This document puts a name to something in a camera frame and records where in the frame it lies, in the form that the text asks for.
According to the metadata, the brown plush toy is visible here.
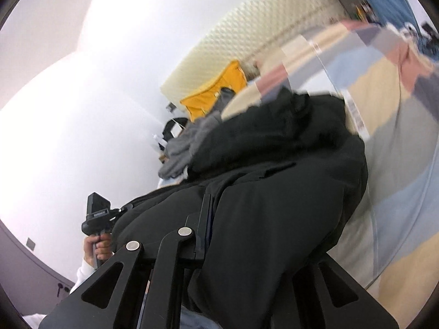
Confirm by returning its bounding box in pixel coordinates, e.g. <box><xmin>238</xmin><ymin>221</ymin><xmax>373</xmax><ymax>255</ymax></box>
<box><xmin>245</xmin><ymin>60</ymin><xmax>263</xmax><ymax>81</ymax></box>

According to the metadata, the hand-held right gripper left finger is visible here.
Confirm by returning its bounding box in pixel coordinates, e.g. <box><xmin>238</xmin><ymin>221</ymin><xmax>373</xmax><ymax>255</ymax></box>
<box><xmin>38</xmin><ymin>194</ymin><xmax>214</xmax><ymax>329</ymax></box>

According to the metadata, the black bag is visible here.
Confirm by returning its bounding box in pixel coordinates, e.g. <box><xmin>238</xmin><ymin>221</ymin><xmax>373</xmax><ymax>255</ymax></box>
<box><xmin>162</xmin><ymin>117</ymin><xmax>189</xmax><ymax>144</ymax></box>

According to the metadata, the black puffer jacket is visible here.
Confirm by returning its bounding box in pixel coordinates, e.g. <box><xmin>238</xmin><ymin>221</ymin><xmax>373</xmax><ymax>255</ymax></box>
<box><xmin>110</xmin><ymin>87</ymin><xmax>369</xmax><ymax>329</ymax></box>

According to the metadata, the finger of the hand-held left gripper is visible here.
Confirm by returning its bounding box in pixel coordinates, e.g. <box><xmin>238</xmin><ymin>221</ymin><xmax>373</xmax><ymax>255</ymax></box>
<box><xmin>113</xmin><ymin>203</ymin><xmax>135</xmax><ymax>217</ymax></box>

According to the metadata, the yellow pillow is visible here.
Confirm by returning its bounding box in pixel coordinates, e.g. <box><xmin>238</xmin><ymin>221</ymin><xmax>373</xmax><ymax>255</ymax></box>
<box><xmin>180</xmin><ymin>60</ymin><xmax>248</xmax><ymax>122</ymax></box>

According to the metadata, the row of small bottles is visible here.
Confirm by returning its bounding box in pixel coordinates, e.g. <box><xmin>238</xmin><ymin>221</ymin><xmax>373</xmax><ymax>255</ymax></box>
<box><xmin>351</xmin><ymin>2</ymin><xmax>376</xmax><ymax>19</ymax></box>

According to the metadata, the person's left forearm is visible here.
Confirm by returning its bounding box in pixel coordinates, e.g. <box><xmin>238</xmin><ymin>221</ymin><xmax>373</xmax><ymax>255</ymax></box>
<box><xmin>69</xmin><ymin>259</ymin><xmax>97</xmax><ymax>294</ymax></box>

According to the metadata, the cream quilted headboard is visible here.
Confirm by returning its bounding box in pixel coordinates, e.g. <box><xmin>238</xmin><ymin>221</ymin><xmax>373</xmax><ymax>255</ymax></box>
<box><xmin>161</xmin><ymin>0</ymin><xmax>354</xmax><ymax>105</ymax></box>

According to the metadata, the grey hoodie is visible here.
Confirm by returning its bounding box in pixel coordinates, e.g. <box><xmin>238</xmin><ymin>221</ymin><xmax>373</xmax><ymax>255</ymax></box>
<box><xmin>158</xmin><ymin>111</ymin><xmax>223</xmax><ymax>180</ymax></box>

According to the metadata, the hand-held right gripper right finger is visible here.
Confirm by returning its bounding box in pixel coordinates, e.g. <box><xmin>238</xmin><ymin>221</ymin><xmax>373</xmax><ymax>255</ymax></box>
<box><xmin>291</xmin><ymin>255</ymin><xmax>400</xmax><ymax>329</ymax></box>

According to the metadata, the person's left hand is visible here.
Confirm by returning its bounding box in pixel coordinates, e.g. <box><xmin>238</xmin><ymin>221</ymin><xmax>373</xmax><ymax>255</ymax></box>
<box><xmin>83</xmin><ymin>231</ymin><xmax>114</xmax><ymax>268</ymax></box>

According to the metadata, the black desk device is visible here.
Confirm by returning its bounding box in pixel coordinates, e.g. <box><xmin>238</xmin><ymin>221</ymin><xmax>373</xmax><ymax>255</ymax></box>
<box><xmin>420</xmin><ymin>22</ymin><xmax>439</xmax><ymax>40</ymax></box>

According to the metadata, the pastel checkered blanket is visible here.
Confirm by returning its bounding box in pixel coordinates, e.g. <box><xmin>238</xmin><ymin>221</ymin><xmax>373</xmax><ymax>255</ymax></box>
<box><xmin>219</xmin><ymin>19</ymin><xmax>439</xmax><ymax>329</ymax></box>

